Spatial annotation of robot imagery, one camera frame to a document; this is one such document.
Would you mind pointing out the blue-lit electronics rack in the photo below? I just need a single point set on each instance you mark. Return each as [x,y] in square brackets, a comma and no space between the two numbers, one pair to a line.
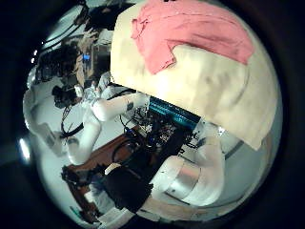
[173,113]

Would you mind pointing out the orange piece of clothing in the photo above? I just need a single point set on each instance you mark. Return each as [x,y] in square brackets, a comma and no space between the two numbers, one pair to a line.
[190,28]

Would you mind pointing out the brown wooden base board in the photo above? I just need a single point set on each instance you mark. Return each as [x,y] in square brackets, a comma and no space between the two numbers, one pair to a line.
[101,156]

